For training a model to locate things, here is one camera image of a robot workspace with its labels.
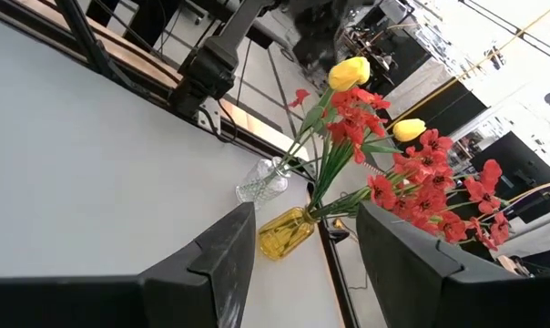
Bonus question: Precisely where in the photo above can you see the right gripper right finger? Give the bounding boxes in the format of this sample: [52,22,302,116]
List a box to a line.
[355,201,550,328]

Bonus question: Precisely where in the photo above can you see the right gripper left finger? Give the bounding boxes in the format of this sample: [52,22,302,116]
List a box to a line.
[0,202,257,328]

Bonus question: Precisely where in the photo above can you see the amber glass vase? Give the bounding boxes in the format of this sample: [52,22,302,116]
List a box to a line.
[258,206,320,261]

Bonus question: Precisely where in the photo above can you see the red artificial flower bunch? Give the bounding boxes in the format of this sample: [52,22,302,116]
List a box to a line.
[288,86,392,215]
[365,128,456,215]
[383,159,513,251]

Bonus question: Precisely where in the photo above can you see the yellow artificial tulip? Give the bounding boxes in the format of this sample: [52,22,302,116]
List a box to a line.
[274,56,372,177]
[283,118,427,174]

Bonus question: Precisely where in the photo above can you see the clear textured glass vase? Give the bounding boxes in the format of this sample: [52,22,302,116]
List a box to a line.
[235,157,290,211]

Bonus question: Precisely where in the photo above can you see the black frame clamp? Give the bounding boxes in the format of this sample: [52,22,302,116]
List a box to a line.
[327,218,351,243]

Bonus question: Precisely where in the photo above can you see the long yellow cable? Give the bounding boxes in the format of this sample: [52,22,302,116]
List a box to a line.
[386,0,550,133]

